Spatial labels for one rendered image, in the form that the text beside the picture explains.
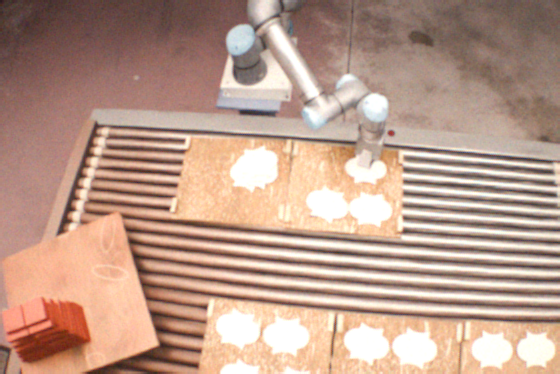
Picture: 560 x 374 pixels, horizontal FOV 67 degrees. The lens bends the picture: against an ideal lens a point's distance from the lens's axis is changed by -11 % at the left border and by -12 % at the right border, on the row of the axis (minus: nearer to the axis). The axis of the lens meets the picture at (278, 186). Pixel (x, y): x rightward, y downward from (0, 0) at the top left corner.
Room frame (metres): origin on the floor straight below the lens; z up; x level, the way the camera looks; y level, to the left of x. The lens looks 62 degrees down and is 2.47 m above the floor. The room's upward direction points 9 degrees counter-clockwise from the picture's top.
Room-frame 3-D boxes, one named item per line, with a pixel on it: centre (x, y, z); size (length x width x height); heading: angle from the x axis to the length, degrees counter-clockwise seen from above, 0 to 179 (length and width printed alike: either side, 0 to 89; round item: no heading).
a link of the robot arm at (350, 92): (0.91, -0.27, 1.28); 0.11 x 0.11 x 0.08; 24
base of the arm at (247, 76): (1.37, 0.04, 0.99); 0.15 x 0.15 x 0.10
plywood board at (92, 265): (0.46, 0.74, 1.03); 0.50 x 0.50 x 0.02; 14
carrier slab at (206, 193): (0.88, 0.16, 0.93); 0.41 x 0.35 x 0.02; 76
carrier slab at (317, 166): (0.77, -0.24, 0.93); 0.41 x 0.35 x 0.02; 75
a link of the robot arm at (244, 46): (1.37, 0.04, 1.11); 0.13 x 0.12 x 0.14; 114
